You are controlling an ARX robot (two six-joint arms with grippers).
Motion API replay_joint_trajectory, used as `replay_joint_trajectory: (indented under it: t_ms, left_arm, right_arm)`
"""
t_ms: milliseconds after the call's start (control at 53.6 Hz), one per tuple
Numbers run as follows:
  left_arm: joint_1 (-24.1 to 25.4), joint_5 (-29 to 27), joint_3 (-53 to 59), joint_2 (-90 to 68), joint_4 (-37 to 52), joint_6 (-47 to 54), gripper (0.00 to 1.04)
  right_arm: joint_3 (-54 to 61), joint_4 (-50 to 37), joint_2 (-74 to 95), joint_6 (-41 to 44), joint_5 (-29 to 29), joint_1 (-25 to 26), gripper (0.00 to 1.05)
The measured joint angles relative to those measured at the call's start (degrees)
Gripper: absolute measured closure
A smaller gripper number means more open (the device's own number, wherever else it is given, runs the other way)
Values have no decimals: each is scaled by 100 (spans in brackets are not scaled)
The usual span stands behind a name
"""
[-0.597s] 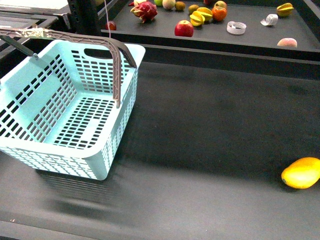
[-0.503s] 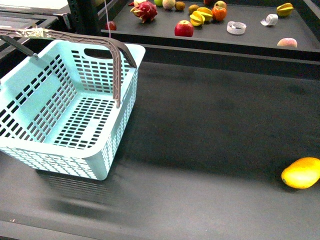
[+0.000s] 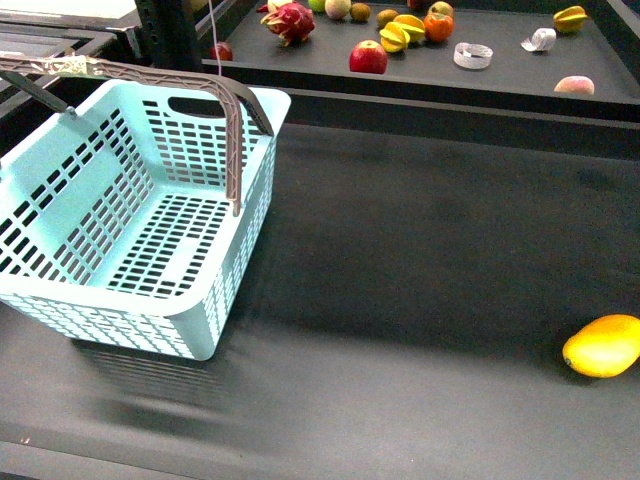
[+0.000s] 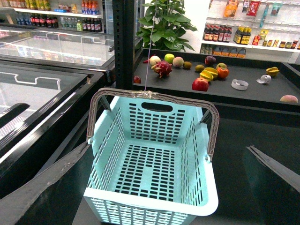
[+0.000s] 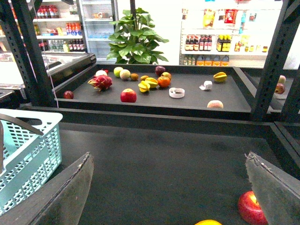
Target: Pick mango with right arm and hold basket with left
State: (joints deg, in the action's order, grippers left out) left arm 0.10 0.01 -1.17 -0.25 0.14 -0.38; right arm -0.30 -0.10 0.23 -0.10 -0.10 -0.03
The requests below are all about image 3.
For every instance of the brown basket handle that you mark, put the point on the brown basket handle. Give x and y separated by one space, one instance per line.
16 68
195 81

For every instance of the light blue plastic basket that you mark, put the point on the light blue plastic basket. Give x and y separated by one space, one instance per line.
115 225

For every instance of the yellow mango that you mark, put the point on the yellow mango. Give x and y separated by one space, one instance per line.
604 348

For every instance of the red apple on tray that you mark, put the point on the red apple on tray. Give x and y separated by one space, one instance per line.
368 57

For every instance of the small dark red fruit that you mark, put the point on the small dark red fruit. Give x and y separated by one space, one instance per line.
221 51

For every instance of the yellow starfruit front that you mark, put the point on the yellow starfruit front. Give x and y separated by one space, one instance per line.
394 38

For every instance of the yellow starfruit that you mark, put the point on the yellow starfruit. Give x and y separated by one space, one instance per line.
570 20
412 25
394 38

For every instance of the pink dragon fruit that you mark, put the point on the pink dragon fruit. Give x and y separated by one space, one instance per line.
290 21

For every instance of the pale round melon fruit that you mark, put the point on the pale round melon fruit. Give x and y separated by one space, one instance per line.
337 9

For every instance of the brown kiwi left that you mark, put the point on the brown kiwi left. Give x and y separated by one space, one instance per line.
360 12

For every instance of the brown kiwi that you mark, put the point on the brown kiwi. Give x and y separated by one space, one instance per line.
360 12
385 16

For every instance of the brown kiwi right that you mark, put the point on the brown kiwi right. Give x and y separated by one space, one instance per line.
385 16

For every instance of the yellow starfruit behind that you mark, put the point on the yellow starfruit behind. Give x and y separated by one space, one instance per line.
412 25

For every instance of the green apple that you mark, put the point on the green apple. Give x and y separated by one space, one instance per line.
317 6

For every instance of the orange persimmon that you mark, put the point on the orange persimmon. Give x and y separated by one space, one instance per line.
438 27

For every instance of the red yellow apple back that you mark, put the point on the red yellow apple back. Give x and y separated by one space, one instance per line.
441 8

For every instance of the pale pink peach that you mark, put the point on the pale pink peach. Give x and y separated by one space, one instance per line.
575 85

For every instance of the white tape roll piece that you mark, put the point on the white tape roll piece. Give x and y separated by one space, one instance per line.
542 40

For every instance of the black display tray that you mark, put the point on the black display tray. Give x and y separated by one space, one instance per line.
482 65

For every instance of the yellow starfruit far right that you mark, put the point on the yellow starfruit far right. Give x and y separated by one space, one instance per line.
570 20

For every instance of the black metal rack post left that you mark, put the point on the black metal rack post left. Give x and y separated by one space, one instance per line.
169 31

